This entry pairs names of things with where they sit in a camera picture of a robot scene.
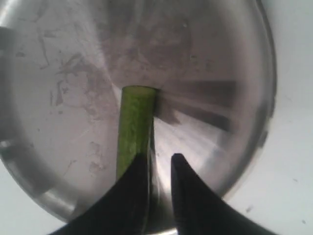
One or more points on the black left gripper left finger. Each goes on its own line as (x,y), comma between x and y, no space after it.
(123,210)

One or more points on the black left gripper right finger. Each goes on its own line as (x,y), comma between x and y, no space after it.
(199,211)

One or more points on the green cucumber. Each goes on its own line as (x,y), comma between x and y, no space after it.
(135,126)

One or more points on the round stainless steel plate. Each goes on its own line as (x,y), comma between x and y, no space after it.
(85,85)

